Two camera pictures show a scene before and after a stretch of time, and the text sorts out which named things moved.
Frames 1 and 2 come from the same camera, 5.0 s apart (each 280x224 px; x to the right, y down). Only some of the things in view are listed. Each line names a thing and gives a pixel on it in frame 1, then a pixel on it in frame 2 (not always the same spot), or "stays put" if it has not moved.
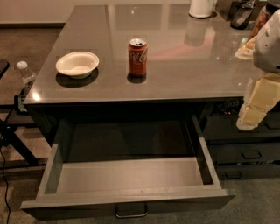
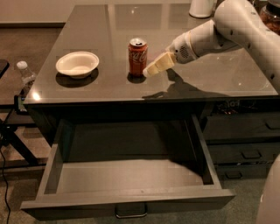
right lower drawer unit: x=241 y=153 stays put
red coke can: x=137 y=56 stays put
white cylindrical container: x=200 y=9 stays put
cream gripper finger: x=263 y=93 to x=167 y=59
